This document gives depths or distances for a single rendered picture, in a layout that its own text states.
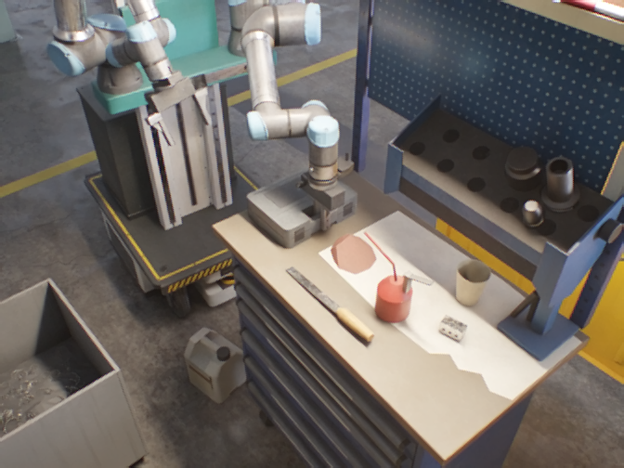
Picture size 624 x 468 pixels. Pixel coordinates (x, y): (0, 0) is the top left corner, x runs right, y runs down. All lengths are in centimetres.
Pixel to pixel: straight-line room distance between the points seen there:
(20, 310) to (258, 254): 100
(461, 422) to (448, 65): 82
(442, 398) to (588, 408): 137
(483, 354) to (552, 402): 121
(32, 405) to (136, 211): 99
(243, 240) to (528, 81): 83
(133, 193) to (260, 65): 123
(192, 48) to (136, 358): 129
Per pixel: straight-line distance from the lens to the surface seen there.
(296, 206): 165
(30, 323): 236
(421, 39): 155
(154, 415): 248
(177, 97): 178
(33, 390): 232
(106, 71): 210
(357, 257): 157
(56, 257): 324
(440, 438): 129
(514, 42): 138
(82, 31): 196
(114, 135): 257
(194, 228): 270
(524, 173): 130
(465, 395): 136
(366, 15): 167
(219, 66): 222
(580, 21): 106
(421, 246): 166
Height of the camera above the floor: 205
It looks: 41 degrees down
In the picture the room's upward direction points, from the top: straight up
